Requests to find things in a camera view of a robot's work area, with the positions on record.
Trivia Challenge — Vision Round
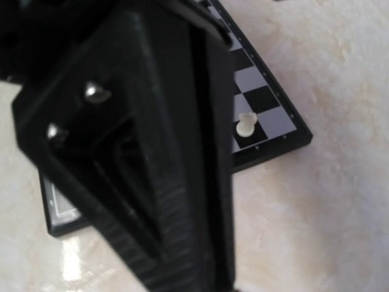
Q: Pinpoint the white chess piece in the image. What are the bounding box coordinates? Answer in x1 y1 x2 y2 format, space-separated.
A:
236 112 258 138

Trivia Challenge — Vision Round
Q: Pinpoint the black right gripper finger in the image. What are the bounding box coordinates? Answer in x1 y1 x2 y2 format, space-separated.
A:
12 9 235 291

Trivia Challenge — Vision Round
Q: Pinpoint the black and grey chessboard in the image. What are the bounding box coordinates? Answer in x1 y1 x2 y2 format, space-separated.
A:
40 1 312 237

